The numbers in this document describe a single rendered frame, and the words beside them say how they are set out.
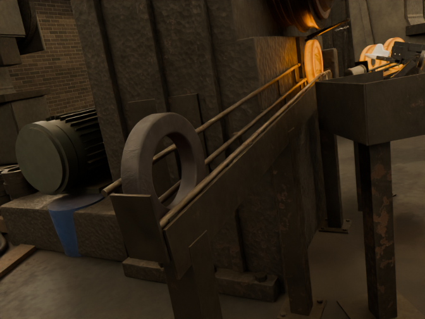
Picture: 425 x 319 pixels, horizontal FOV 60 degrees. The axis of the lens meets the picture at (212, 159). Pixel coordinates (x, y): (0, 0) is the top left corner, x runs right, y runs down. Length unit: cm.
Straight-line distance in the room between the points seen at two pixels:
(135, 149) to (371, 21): 390
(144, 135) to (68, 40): 824
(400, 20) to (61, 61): 646
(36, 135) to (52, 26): 666
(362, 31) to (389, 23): 28
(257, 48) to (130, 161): 72
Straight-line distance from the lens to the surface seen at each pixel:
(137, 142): 53
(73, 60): 870
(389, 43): 209
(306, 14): 145
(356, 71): 190
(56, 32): 859
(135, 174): 51
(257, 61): 115
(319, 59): 164
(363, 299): 136
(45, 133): 194
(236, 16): 119
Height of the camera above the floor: 81
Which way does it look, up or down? 14 degrees down
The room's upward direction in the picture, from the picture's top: 9 degrees counter-clockwise
